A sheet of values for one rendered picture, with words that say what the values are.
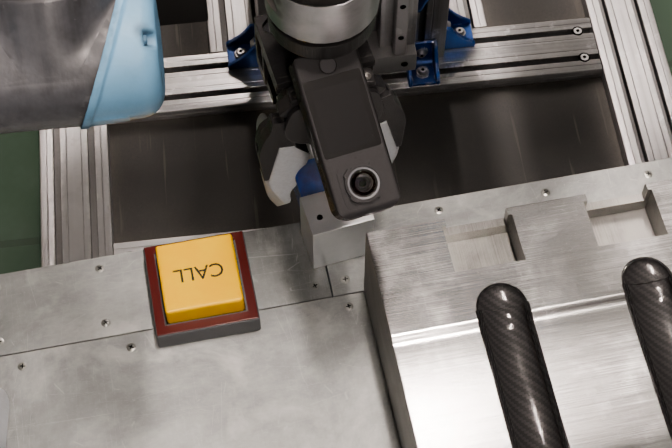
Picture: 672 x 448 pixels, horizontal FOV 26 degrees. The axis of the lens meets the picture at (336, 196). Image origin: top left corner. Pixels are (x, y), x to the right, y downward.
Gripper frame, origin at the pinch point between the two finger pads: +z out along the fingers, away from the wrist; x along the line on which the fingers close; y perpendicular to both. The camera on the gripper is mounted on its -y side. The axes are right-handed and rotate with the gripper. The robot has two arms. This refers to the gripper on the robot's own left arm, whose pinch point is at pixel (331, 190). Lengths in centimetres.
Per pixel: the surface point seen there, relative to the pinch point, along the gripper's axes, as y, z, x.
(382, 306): -11.0, -1.0, -0.5
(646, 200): -7.9, -0.1, -22.5
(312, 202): 0.5, 1.9, 1.4
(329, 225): -1.8, 2.0, 0.7
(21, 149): 72, 87, 27
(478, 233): -6.6, 0.4, -9.5
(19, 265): 52, 87, 31
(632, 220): -8.7, 1.0, -21.3
